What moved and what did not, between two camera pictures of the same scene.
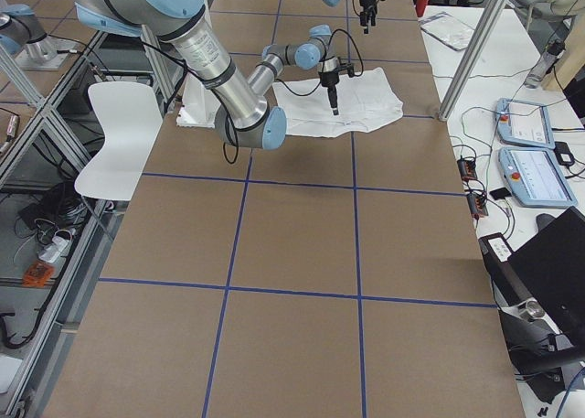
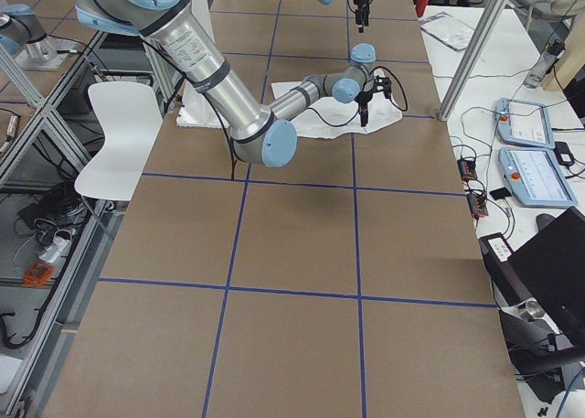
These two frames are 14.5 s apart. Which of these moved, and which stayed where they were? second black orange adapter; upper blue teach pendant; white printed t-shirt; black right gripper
Moved: black right gripper
Stayed: upper blue teach pendant; second black orange adapter; white printed t-shirt
